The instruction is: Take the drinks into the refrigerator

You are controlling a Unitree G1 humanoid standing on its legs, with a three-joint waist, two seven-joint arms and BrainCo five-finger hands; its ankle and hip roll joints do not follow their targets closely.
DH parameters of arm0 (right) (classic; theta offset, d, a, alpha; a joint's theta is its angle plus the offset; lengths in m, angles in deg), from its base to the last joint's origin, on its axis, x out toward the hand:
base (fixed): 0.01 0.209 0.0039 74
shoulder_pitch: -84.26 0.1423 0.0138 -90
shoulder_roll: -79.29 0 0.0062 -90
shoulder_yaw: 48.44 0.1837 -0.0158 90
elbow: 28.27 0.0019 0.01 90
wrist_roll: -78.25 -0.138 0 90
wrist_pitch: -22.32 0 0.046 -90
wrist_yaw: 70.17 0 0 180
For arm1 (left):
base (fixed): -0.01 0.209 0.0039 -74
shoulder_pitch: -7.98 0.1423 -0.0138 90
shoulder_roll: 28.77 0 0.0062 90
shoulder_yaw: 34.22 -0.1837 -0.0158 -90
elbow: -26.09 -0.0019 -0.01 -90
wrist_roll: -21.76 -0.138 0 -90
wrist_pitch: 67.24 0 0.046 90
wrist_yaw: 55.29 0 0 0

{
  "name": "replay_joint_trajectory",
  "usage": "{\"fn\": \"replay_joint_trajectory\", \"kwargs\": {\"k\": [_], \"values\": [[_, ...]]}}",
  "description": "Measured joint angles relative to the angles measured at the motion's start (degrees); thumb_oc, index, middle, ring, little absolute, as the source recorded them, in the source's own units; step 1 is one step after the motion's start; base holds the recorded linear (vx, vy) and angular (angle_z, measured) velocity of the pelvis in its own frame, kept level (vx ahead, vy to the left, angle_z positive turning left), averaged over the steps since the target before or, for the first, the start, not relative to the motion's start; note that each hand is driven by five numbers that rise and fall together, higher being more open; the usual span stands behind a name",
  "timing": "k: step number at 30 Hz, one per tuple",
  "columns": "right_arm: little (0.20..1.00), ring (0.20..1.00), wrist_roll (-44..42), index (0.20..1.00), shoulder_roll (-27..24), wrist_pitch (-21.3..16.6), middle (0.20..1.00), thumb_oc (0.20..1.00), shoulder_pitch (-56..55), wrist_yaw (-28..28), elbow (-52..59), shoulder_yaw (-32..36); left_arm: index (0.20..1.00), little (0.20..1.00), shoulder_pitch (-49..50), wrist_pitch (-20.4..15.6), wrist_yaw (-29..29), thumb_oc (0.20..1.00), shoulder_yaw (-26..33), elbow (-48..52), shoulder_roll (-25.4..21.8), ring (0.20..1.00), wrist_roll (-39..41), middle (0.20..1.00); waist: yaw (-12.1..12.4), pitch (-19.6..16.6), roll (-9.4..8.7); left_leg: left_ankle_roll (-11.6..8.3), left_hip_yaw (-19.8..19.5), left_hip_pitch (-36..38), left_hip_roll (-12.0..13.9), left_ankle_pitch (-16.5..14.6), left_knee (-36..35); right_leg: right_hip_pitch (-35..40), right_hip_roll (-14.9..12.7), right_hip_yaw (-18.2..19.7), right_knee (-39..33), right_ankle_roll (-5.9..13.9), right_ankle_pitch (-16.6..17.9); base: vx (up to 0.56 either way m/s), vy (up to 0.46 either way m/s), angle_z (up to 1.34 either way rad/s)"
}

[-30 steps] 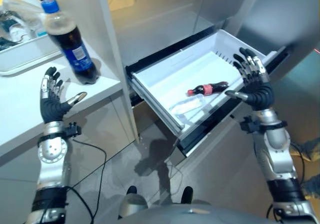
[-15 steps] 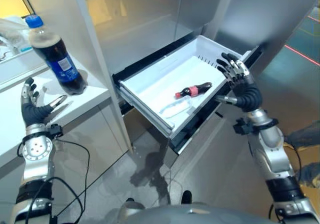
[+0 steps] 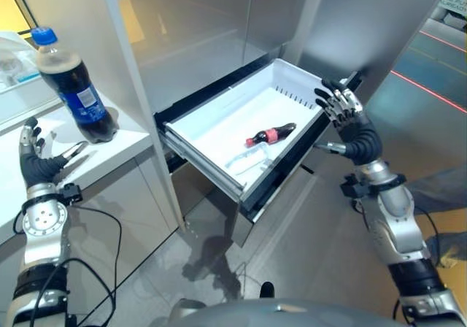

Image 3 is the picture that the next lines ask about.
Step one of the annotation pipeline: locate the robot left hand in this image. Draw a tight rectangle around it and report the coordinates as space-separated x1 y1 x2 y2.
18 117 89 190

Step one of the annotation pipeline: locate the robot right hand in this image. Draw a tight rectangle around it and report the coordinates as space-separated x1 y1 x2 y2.
314 79 382 166

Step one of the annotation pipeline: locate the white refrigerator drawer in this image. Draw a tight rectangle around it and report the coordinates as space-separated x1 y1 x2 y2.
153 58 365 223

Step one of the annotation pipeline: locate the silver refrigerator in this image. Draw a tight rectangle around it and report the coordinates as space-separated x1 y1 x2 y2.
98 0 457 248

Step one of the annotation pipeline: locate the white counter cabinet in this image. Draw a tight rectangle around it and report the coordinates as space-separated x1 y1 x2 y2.
0 85 183 327

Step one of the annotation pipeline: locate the small red-label cola bottle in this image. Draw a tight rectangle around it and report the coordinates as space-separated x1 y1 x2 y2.
244 122 298 148

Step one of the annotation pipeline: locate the large blue-label cola bottle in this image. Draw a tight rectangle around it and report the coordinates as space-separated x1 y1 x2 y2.
30 26 119 145

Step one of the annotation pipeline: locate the clear plastic water bottle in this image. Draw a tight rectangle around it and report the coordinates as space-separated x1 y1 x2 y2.
223 142 274 177

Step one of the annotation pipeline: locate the robot silver torso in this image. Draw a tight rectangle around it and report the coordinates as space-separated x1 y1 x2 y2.
153 281 413 327

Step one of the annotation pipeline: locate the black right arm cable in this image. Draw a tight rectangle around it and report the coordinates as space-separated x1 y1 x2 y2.
352 199 439 323

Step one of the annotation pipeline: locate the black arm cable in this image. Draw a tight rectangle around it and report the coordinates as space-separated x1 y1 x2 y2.
12 204 123 327
352 199 439 323

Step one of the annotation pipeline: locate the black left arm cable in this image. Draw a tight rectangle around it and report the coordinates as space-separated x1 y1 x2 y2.
12 204 123 327

